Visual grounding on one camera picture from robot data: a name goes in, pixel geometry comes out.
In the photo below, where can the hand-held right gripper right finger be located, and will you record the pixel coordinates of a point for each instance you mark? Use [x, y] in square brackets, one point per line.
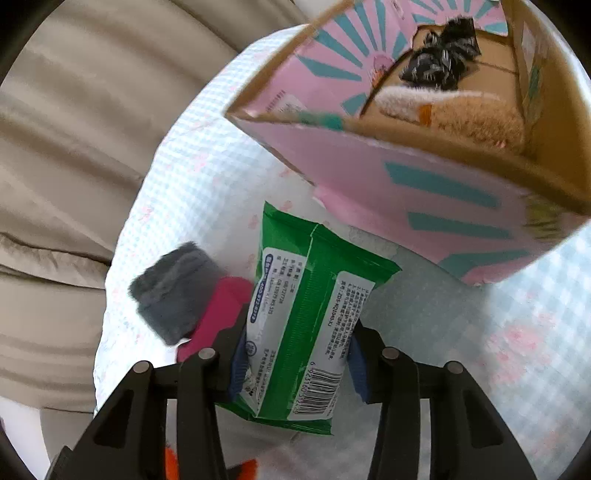
[358, 369]

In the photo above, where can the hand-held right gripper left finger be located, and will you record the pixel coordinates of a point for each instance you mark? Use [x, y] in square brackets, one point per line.
[238, 364]

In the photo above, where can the green tissue packet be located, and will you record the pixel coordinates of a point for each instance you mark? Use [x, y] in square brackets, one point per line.
[295, 300]

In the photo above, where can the pink cardboard box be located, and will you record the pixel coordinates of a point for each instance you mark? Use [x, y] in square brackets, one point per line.
[415, 184]

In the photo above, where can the magenta cloth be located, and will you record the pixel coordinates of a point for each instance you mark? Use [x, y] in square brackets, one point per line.
[217, 314]

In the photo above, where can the grey fuzzy cloth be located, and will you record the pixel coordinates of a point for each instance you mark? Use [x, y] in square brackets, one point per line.
[173, 295]

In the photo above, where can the orange cloth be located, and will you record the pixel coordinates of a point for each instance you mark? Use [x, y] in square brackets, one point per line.
[240, 468]

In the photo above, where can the checkered bed sheet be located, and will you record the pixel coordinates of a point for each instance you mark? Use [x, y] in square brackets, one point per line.
[198, 184]

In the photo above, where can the beige quilt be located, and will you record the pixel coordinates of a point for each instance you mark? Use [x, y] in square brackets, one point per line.
[83, 138]

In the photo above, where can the tan plush toy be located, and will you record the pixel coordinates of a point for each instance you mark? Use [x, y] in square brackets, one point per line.
[461, 115]

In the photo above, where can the black patterned cloth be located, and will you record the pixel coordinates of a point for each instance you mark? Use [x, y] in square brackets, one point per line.
[441, 57]

